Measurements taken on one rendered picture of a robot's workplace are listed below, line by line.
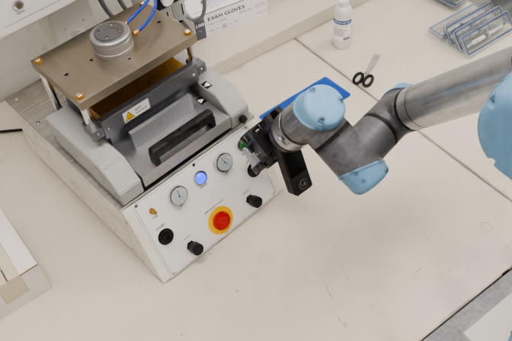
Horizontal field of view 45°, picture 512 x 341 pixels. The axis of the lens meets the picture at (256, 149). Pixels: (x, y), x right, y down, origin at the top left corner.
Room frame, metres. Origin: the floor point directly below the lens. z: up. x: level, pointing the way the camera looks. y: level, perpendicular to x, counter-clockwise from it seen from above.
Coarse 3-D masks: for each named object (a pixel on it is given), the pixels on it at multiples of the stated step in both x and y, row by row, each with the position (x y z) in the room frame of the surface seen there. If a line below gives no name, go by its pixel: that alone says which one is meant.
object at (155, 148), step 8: (208, 112) 0.88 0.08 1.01; (192, 120) 0.86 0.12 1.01; (200, 120) 0.86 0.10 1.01; (208, 120) 0.87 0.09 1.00; (184, 128) 0.84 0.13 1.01; (192, 128) 0.84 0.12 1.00; (200, 128) 0.86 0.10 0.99; (168, 136) 0.82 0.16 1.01; (176, 136) 0.82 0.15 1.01; (184, 136) 0.83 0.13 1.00; (160, 144) 0.81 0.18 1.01; (168, 144) 0.81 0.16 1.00; (176, 144) 0.82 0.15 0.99; (152, 152) 0.79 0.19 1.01; (160, 152) 0.79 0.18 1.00; (152, 160) 0.79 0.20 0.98; (160, 160) 0.79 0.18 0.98
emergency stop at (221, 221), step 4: (220, 212) 0.78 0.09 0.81; (224, 212) 0.79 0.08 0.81; (216, 216) 0.78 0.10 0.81; (220, 216) 0.78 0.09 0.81; (224, 216) 0.78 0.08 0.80; (228, 216) 0.78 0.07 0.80; (216, 220) 0.77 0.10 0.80; (220, 220) 0.77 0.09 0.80; (224, 220) 0.78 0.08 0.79; (228, 220) 0.78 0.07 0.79; (216, 224) 0.77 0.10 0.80; (220, 224) 0.77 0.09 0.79; (224, 224) 0.77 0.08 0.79; (228, 224) 0.77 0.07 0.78; (216, 228) 0.76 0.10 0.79; (220, 228) 0.76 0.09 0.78; (224, 228) 0.77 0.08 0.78
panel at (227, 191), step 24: (192, 168) 0.82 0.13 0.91; (240, 168) 0.86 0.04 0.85; (264, 168) 0.88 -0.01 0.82; (192, 192) 0.79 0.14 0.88; (216, 192) 0.81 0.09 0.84; (240, 192) 0.83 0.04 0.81; (264, 192) 0.85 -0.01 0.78; (144, 216) 0.73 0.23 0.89; (168, 216) 0.75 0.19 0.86; (192, 216) 0.76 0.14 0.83; (240, 216) 0.80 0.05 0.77; (192, 240) 0.73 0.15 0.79; (216, 240) 0.75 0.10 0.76; (168, 264) 0.69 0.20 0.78
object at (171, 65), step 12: (168, 60) 1.01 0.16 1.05; (156, 72) 0.97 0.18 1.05; (168, 72) 0.97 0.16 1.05; (132, 84) 0.94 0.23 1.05; (144, 84) 0.94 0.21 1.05; (108, 96) 0.92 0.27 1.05; (120, 96) 0.91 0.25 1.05; (132, 96) 0.91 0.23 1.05; (96, 108) 0.88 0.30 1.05; (108, 108) 0.88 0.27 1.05; (96, 120) 0.88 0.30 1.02
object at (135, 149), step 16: (192, 96) 0.98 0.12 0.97; (160, 112) 0.89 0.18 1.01; (176, 112) 0.91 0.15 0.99; (192, 112) 0.93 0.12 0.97; (144, 128) 0.86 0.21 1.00; (160, 128) 0.88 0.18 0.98; (176, 128) 0.88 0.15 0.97; (208, 128) 0.88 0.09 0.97; (224, 128) 0.89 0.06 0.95; (128, 144) 0.85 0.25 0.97; (144, 144) 0.85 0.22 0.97; (192, 144) 0.84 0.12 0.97; (128, 160) 0.81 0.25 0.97; (144, 160) 0.81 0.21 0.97; (176, 160) 0.81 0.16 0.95; (144, 176) 0.77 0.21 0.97; (160, 176) 0.79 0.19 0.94
